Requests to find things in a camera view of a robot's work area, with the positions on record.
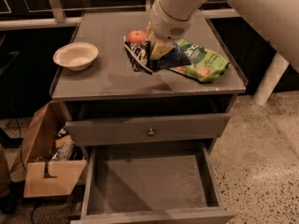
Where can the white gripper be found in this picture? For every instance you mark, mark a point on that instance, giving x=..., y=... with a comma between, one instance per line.
x=166, y=25

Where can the blue chip bag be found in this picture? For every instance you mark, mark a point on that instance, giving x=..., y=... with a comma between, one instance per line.
x=139, y=57

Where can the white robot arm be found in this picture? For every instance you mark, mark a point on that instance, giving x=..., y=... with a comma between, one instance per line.
x=275, y=20

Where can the green snack bag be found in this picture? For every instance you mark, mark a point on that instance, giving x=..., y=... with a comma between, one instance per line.
x=206, y=65

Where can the round metal drawer knob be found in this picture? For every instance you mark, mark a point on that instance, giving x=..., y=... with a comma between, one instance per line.
x=151, y=132

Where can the grey drawer cabinet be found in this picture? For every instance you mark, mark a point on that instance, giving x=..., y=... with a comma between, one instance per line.
x=110, y=88

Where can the grey top drawer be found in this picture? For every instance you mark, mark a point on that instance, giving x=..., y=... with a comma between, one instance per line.
x=102, y=132

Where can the open grey middle drawer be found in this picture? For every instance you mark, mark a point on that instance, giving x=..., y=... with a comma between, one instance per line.
x=154, y=183

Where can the red apple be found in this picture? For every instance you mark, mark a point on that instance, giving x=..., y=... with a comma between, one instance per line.
x=136, y=36

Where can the white paper bowl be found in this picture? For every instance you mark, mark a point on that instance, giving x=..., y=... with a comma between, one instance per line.
x=76, y=56

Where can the white slanted support leg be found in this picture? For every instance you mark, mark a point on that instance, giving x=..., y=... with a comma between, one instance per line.
x=271, y=77

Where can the plastic bottle in box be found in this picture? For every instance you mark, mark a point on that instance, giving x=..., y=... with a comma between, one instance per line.
x=64, y=152

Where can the open cardboard box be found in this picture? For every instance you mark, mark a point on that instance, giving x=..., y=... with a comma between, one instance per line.
x=45, y=178

